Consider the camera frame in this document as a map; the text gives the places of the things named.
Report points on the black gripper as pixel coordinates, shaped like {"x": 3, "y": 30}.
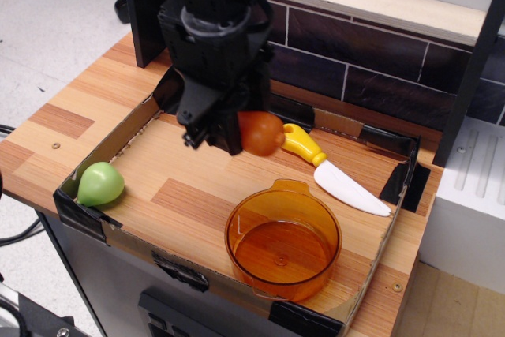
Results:
{"x": 224, "y": 70}

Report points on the orange toy carrot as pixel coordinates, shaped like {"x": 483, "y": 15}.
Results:
{"x": 261, "y": 132}

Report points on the transparent orange plastic pot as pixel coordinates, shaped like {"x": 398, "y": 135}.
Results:
{"x": 283, "y": 241}

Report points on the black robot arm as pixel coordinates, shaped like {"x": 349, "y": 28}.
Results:
{"x": 220, "y": 12}

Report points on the cardboard fence with black tape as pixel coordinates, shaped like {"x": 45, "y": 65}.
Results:
{"x": 158, "y": 251}

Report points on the green toy pear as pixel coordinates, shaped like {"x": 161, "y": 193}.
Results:
{"x": 101, "y": 183}

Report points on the black caster wheel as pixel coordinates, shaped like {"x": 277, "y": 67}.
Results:
{"x": 122, "y": 11}

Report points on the dark brick backsplash panel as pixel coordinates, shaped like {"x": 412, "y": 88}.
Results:
{"x": 402, "y": 58}

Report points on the white grooved block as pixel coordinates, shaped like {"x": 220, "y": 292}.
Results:
{"x": 464, "y": 235}

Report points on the black equipment bottom left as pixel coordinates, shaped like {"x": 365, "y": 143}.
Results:
{"x": 20, "y": 316}

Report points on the yellow handled toy knife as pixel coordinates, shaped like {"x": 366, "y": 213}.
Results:
{"x": 330, "y": 178}

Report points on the black vertical post left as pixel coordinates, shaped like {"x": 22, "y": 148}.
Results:
{"x": 146, "y": 13}

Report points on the black vertical post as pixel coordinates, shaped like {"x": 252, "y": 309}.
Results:
{"x": 482, "y": 49}
{"x": 146, "y": 13}

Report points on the black vertical post right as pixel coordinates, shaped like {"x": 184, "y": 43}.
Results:
{"x": 482, "y": 49}

